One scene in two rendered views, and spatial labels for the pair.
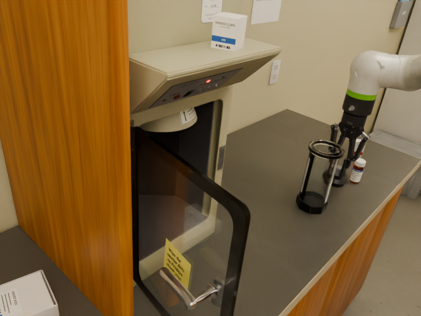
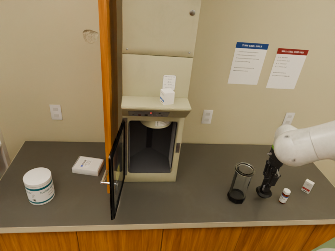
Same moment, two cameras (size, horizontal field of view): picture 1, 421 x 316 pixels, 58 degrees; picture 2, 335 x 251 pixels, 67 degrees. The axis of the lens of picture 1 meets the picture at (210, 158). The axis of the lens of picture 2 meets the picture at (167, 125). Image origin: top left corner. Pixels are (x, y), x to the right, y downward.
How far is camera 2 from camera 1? 0.83 m
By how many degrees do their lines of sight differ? 36
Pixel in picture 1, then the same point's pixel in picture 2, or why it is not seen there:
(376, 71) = not seen: hidden behind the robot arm
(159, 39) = (140, 92)
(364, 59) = (279, 129)
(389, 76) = not seen: hidden behind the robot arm
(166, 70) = (122, 105)
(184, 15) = (153, 86)
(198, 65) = (136, 106)
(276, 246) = (193, 202)
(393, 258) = not seen: outside the picture
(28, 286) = (95, 162)
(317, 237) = (218, 211)
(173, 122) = (151, 124)
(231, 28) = (163, 96)
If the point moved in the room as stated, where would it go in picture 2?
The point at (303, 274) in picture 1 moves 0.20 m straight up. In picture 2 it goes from (191, 218) to (196, 191)
